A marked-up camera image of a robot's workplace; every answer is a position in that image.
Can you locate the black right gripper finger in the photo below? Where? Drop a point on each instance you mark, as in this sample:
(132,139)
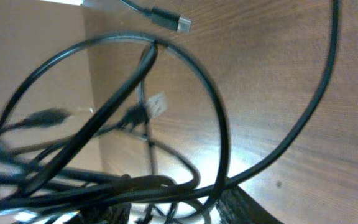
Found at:
(235,206)

